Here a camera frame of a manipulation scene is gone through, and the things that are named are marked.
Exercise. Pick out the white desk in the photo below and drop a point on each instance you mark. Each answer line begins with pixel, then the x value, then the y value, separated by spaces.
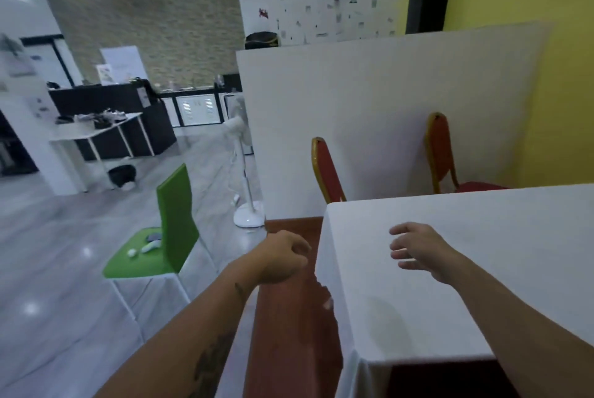
pixel 97 137

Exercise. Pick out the grey controller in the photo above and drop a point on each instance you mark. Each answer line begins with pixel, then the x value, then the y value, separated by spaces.
pixel 154 237

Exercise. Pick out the pile of items on desk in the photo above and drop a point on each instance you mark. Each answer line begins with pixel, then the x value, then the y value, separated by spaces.
pixel 100 118

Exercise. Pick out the person's right thumb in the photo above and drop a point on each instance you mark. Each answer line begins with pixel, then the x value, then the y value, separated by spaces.
pixel 402 227

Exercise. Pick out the white tablecloth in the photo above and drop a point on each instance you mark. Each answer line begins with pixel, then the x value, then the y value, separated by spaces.
pixel 464 272

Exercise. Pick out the black bag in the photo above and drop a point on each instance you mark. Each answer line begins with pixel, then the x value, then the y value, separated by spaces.
pixel 262 39

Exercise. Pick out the white partition board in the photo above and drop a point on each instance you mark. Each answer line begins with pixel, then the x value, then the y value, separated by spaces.
pixel 380 119

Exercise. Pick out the person's right hand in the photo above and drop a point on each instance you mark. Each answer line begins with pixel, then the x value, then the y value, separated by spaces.
pixel 424 249

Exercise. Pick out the person's left fingers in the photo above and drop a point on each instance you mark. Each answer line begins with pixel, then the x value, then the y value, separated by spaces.
pixel 300 251

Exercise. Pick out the white standing sign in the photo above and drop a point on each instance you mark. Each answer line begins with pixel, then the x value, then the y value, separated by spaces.
pixel 124 64

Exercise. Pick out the red chair with gold frame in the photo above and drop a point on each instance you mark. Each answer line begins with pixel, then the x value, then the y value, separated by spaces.
pixel 327 172
pixel 443 156

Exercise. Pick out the person's right forearm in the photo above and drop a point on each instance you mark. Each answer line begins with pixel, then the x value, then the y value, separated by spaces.
pixel 524 332

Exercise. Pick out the white cabinet with louvered doors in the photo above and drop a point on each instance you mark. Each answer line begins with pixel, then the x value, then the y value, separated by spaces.
pixel 197 110

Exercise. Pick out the white standing fan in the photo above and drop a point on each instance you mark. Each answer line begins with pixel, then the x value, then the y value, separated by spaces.
pixel 243 165

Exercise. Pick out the person's right middle finger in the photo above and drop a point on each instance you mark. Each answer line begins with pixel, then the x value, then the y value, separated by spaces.
pixel 402 253

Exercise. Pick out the white patterned board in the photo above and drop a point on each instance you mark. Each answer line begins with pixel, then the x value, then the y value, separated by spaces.
pixel 332 1

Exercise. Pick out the black counter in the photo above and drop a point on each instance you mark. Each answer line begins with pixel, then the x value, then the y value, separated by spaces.
pixel 116 110

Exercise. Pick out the white controller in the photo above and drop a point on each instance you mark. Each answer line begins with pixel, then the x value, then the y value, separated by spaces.
pixel 151 246

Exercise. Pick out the person's left hand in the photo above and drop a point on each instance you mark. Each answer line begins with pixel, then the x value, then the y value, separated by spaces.
pixel 278 257

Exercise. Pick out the person's left forearm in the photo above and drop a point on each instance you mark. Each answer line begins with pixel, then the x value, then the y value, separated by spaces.
pixel 185 342

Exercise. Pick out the green chair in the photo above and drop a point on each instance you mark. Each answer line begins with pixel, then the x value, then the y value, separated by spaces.
pixel 171 230

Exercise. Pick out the black waste bin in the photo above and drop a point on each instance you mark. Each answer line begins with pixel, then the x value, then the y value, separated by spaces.
pixel 122 176

